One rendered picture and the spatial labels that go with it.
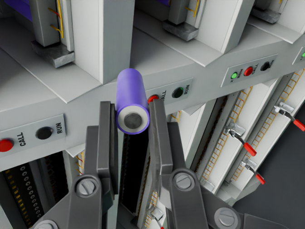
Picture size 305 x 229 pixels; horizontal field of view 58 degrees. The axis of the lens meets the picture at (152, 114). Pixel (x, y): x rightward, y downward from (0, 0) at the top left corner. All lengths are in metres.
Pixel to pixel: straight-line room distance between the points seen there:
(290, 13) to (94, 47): 0.38
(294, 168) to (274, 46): 0.67
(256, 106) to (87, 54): 0.45
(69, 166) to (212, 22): 0.33
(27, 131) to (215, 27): 0.29
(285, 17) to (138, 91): 0.46
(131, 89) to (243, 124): 0.58
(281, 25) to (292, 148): 0.60
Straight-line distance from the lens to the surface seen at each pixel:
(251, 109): 0.68
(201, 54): 0.42
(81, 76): 0.34
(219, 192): 1.12
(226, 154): 0.80
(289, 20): 0.58
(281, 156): 1.14
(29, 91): 0.33
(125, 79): 0.17
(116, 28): 0.31
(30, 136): 0.35
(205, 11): 0.43
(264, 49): 0.51
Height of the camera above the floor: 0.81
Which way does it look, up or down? 26 degrees down
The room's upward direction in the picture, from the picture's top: 108 degrees counter-clockwise
